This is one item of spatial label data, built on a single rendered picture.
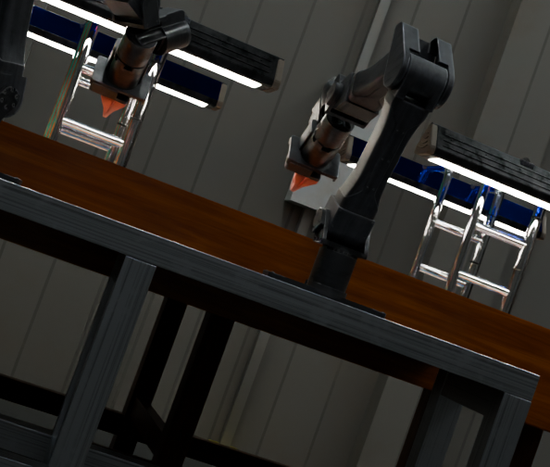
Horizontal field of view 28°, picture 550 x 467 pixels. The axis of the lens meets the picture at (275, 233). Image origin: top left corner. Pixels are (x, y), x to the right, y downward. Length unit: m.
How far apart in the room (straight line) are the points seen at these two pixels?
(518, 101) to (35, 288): 2.03
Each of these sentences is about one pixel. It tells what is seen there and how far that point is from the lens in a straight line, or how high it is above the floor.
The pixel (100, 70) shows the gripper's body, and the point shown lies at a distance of 1.97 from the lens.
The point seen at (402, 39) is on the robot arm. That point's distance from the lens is 1.73.
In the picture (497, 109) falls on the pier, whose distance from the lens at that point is 4.51.
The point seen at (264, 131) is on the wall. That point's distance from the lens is 4.39.
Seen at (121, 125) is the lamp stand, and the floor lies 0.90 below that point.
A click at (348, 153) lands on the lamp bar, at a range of 2.90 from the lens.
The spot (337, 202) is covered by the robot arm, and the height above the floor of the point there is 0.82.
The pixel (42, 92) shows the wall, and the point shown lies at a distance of 4.35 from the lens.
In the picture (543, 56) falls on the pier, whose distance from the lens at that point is 4.61.
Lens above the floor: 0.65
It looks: 3 degrees up
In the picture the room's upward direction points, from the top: 20 degrees clockwise
